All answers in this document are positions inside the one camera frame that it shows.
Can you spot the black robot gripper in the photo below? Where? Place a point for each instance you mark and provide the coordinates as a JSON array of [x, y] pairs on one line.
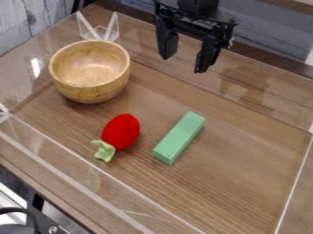
[[200, 18]]

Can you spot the red plush strawberry toy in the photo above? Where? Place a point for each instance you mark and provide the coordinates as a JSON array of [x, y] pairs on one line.
[[118, 136]]

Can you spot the wooden bowl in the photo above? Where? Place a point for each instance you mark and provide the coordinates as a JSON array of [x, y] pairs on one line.
[[90, 70]]

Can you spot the green rectangular block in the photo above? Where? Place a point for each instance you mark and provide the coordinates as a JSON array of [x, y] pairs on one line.
[[178, 138]]

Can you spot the clear acrylic front panel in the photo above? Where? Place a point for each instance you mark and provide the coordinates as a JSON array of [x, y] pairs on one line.
[[106, 205]]

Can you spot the clear acrylic corner bracket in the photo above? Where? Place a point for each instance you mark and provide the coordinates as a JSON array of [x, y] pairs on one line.
[[109, 33]]

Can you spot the black table leg bracket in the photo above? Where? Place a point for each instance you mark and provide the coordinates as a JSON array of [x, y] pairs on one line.
[[47, 226]]

